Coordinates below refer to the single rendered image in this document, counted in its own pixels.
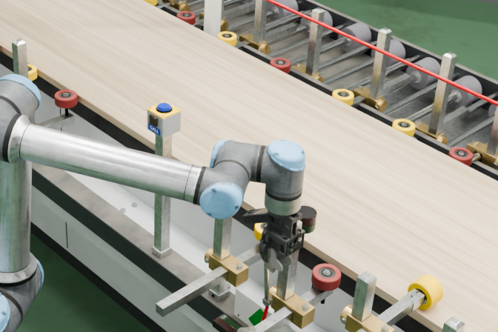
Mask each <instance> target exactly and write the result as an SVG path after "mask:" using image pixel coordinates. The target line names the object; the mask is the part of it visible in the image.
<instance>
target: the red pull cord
mask: <svg viewBox="0 0 498 332"><path fill-rule="evenodd" d="M265 1H268V2H270V3H272V4H275V5H276V6H278V7H281V8H283V9H285V10H288V11H290V12H292V13H294V14H296V15H298V16H301V17H302V18H305V19H307V20H309V21H312V22H314V23H316V24H318V25H321V26H323V27H325V28H327V29H329V30H332V31H333V32H335V33H338V34H340V35H342V36H344V37H347V38H349V39H351V40H353V41H355V42H358V43H360V44H363V45H365V46H366V47H369V48H371V49H373V50H375V51H377V52H379V53H382V54H384V55H386V56H389V57H391V58H392V59H395V60H397V61H399V62H401V63H403V64H406V65H408V66H410V67H413V68H415V69H417V70H419V71H422V72H423V73H426V74H428V75H429V76H433V77H434V78H436V79H439V80H441V81H443V82H445V83H448V84H450V85H452V86H454V87H457V88H459V89H460V90H464V91H465V92H467V93H470V94H472V95H474V96H476V97H478V98H480V99H483V100H485V101H487V102H490V103H491V104H494V105H496V106H498V102H496V101H494V100H493V99H489V98H488V97H486V96H483V95H481V94H479V93H477V92H474V91H472V90H470V89H468V88H466V87H463V86H462V85H460V84H457V83H455V82H452V81H450V80H448V79H446V78H443V77H441V76H439V75H437V74H435V73H432V72H431V71H429V70H426V69H424V68H422V67H419V66H417V65H415V64H412V63H410V62H408V61H406V60H404V59H401V58H400V57H398V56H395V55H393V54H391V53H388V52H386V51H384V50H381V49H379V48H378V47H375V46H373V45H371V44H369V43H367V42H364V41H362V40H360V39H357V38H355V37H353V36H351V35H348V34H347V33H344V32H342V31H340V30H337V29H336V28H333V27H331V26H329V25H327V24H324V23H322V22H320V21H317V20H316V19H313V18H311V17H309V16H306V15H305V14H302V13H300V12H298V11H296V10H293V9H291V8H289V7H286V6H284V5H283V4H280V3H278V2H276V1H274V0H265Z"/></svg>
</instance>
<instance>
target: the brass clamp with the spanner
mask: <svg viewBox="0 0 498 332"><path fill-rule="evenodd" d="M269 296H270V297H271V298H272V300H273V304H271V306H270V307H271V308H273V309H274V310H275V311H279V310H280V309H282V308H283V307H284V306H285V307H286V308H288V309H290V310H291V311H293V317H292V320H291V322H292V323H293V324H295V325H296V326H297V327H298V328H300V329H303V328H304V327H306V326H307V325H309V324H310V323H312V322H313V318H314V313H315V307H314V306H312V305H311V304H309V303H308V302H306V301H305V300H304V299H302V298H301V297H299V296H297V295H296V294H294V295H293V296H291V297H290V298H288V299H286V300H284V299H282V298H281V297H280V296H278V295H276V285H275V286H273V287H272V288H271V289H270V290H269ZM303 304H308V307H309V311H303V310H302V305H303Z"/></svg>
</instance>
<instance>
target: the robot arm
mask: <svg viewBox="0 0 498 332"><path fill-rule="evenodd" d="M40 102H41V94H40V92H39V89H38V88H37V86H36V85H35V84H34V83H32V81H31V80H29V79H28V78H26V77H24V76H20V75H17V74H9V75H6V76H2V77H1V78H0V332H16V331H17V329H18V327H19V326H20V324H21V322H22V320H23V318H24V317H25V315H26V313H27V312H28V310H29V308H30V306H31V305H32V303H33V301H34V299H35V298H36V296H37V295H38V294H39V291H40V290H41V288H42V284H43V281H44V271H43V268H42V266H41V264H40V262H39V261H38V260H37V258H35V256H34V255H33V254H32V253H31V252H30V216H31V184H32V162H35V163H38V164H41V165H47V166H50V167H55V168H58V169H61V170H66V171H70V172H73V173H78V174H81V175H85V176H90V177H93V178H96V179H101V180H105V181H108V182H113V183H116V184H120V185H125V186H128V187H133V188H136V189H140V190H145V191H148V192H151V193H157V194H160V195H163V196H169V197H171V198H174V199H180V200H183V201H186V202H190V203H192V204H194V205H199V206H201V208H202V210H203V211H204V212H205V213H206V214H207V215H208V216H210V217H212V218H214V219H227V218H230V217H232V216H233V215H234V214H236V213H237V211H238V210H239V208H240V206H241V205H242V203H243V201H244V195H245V191H246V189H247V186H248V183H249V182H259V183H263V184H265V208H258V209H251V210H249V211H248V212H247V213H246V214H244V215H243V216H242V219H243V221H244V223H245V224H256V223H267V226H265V228H264V229H263V231H262V236H261V239H260V245H259V253H260V256H261V257H262V260H263V262H264V263H265V266H266V267H267V269H268V270H269V271H270V272H271V273H274V272H275V270H279V271H282V270H283V267H282V265H281V263H283V264H286V265H292V262H293V261H292V258H290V256H289V255H291V254H292V253H294V252H295V251H297V250H298V249H300V248H303V247H304V240H305V230H303V229H301V228H300V227H298V226H297V222H298V221H299V220H300V219H302V214H301V213H300V212H298V211H299V210H300V208H301V202H302V187H303V180H304V172H305V166H306V163H305V151H304V150H303V148H302V147H301V146H300V145H298V144H297V143H295V142H292V141H289V140H284V139H283V140H276V141H273V142H271V143H270V144H269V145H268V146H265V145H255V144H250V143H244V142H235V141H233V140H219V141H218V142H217V143H216V144H215V145H214V147H213V151H212V154H211V157H210V167H205V166H198V165H192V164H189V163H186V162H180V161H177V160H175V159H169V158H166V157H163V156H157V155H154V154H151V153H146V152H142V151H139V150H134V149H130V148H127V147H122V146H118V145H113V144H110V143H107V142H101V141H98V140H95V139H89V138H86V137H83V136H78V135H75V134H72V133H66V132H63V131H60V130H54V129H51V128H48V127H42V126H39V125H36V124H34V114H35V111H36V110H37V109H38V108H39V105H40ZM302 235H303V236H302Z"/></svg>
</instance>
